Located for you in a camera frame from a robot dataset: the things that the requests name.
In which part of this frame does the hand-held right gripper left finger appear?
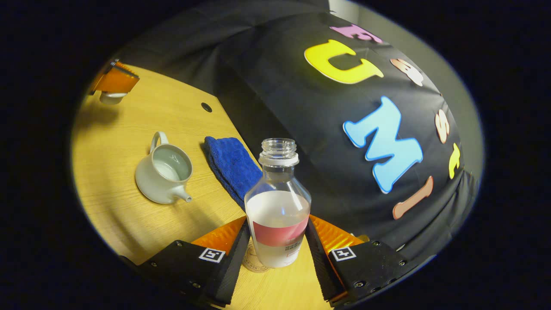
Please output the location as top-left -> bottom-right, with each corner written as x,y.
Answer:
121,217 -> 251,308

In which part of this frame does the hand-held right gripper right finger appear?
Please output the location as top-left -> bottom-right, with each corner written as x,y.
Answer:
304,214 -> 432,307

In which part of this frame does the round wooden coaster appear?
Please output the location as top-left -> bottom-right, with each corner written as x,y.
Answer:
242,240 -> 270,273

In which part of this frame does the clear water bottle red label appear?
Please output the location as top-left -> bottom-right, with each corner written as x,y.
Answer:
244,138 -> 312,269

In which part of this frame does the white ceramic teacup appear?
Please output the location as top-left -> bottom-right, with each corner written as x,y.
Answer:
134,131 -> 194,205

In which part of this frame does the blue folded towel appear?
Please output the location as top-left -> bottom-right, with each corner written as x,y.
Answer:
203,136 -> 263,212

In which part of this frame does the black backdrop cloth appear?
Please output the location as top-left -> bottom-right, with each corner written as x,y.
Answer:
116,0 -> 480,264

